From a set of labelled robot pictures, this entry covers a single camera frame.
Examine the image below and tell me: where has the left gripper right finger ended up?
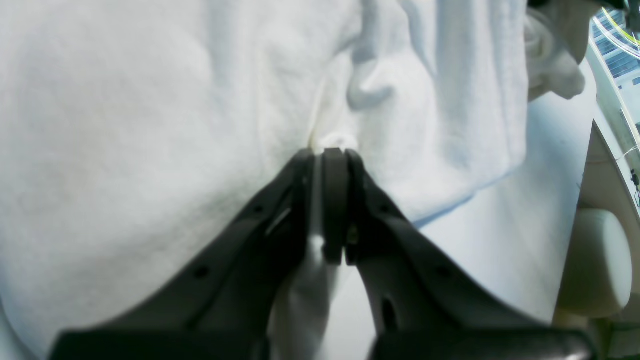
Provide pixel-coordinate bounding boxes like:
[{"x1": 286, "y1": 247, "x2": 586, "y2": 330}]
[{"x1": 321, "y1": 148, "x2": 598, "y2": 360}]

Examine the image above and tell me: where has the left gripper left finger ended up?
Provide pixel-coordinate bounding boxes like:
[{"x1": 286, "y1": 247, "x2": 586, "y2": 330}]
[{"x1": 50, "y1": 149, "x2": 314, "y2": 360}]

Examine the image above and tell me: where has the white printed T-shirt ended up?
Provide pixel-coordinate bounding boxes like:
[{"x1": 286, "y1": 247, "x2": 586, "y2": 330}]
[{"x1": 1, "y1": 0, "x2": 589, "y2": 360}]

